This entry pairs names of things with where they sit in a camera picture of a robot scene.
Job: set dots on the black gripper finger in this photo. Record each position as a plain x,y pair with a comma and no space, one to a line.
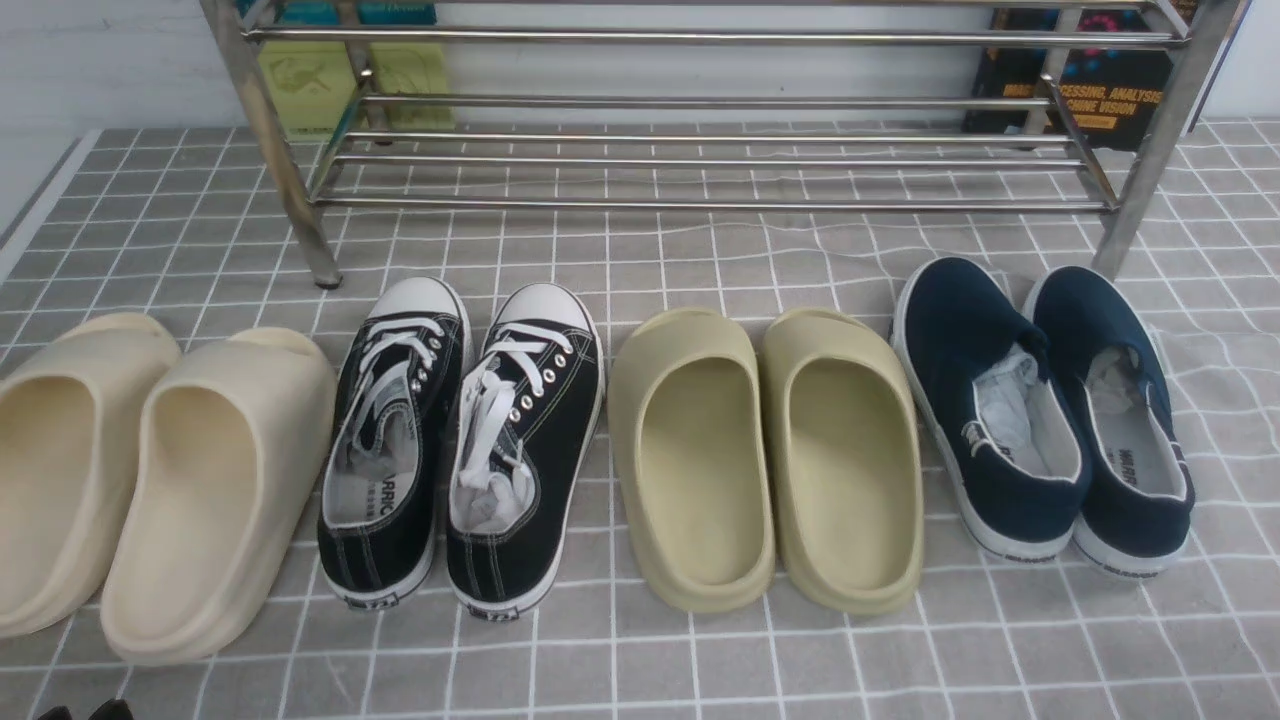
112,710

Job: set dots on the navy slip-on shoe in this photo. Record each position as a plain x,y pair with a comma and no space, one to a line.
1136,513
979,371

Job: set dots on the steel shoe rack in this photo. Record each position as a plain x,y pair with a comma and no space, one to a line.
1051,141

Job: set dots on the green book behind rack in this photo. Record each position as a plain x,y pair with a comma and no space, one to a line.
311,81

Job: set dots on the cream slipper far left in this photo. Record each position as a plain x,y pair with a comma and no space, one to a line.
70,450

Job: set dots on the cream slipper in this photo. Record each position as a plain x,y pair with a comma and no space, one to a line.
232,440
70,450

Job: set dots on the cream slipper inner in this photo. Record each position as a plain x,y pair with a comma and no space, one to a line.
232,440

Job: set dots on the black canvas sneaker left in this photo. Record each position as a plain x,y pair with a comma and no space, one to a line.
397,396

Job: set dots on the black canvas sneaker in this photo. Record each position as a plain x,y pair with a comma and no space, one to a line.
397,396
527,417

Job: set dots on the grey checked floor cloth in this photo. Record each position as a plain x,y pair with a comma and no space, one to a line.
180,224

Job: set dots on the black canvas sneaker right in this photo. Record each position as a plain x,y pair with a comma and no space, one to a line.
527,417

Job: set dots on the olive green slipper left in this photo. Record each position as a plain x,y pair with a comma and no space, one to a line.
683,405

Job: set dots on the olive green slipper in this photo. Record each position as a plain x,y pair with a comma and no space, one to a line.
683,405
846,465

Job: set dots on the olive green slipper right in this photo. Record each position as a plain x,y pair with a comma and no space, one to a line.
846,465

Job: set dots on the black machine vision book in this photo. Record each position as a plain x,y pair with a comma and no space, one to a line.
1112,93

